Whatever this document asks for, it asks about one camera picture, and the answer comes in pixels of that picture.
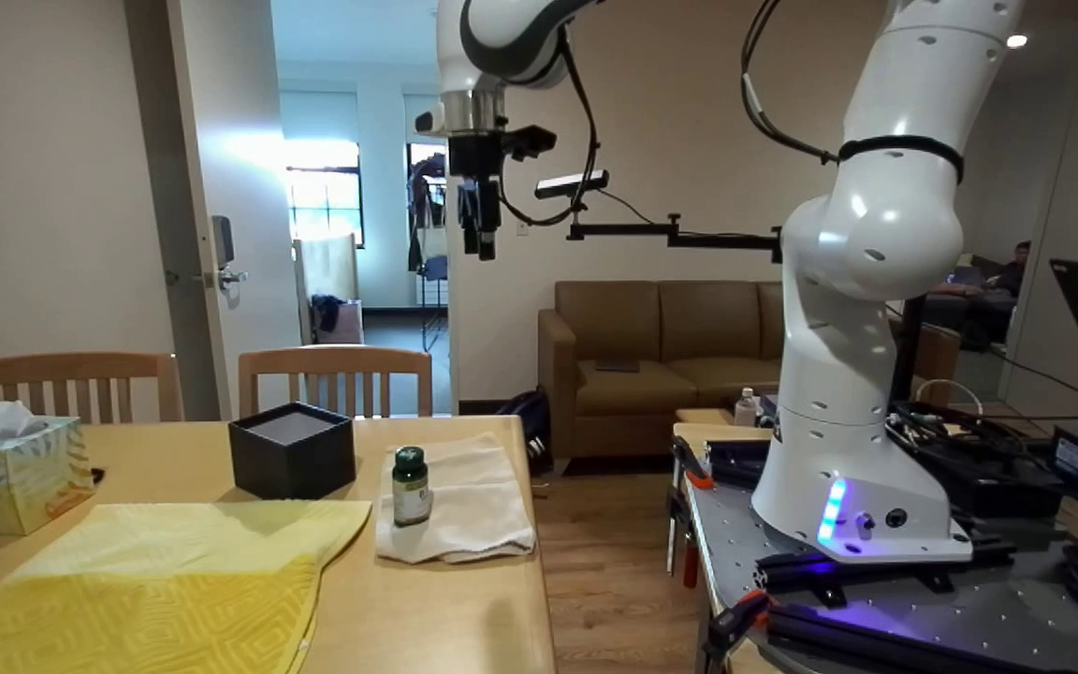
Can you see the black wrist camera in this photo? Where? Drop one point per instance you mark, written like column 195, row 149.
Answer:
column 534, row 138

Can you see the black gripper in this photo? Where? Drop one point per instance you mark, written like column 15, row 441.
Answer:
column 478, row 171

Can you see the black electronics box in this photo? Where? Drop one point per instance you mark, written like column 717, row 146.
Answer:
column 982, row 468

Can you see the light wooden chair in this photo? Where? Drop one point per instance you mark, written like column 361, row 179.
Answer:
column 336, row 360
column 65, row 368

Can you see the light wooden table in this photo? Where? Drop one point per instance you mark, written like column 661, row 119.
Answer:
column 438, row 619

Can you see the black square box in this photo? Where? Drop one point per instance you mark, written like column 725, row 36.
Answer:
column 292, row 456

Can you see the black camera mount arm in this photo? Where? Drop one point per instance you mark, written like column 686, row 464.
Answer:
column 675, row 234

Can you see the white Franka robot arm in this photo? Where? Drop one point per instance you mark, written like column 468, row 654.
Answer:
column 865, row 249

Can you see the green cap pill bottle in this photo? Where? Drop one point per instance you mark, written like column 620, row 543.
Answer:
column 409, row 488

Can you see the white folded cloth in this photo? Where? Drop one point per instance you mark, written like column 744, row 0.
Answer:
column 468, row 508

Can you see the white open door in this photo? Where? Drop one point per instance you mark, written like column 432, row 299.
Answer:
column 188, row 187

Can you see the black stereo camera bar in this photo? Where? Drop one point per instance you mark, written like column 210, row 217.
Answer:
column 570, row 183

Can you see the yellow patterned cloth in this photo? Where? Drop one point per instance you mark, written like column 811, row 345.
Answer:
column 152, row 585

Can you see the brown sofa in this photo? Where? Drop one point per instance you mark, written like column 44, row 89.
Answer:
column 651, row 377

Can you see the small wooden side table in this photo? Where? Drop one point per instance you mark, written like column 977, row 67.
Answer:
column 712, row 430

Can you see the patterned tissue box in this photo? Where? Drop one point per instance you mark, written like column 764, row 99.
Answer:
column 8, row 479

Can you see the metal robot base platform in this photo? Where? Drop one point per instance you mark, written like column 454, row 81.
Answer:
column 1001, row 612

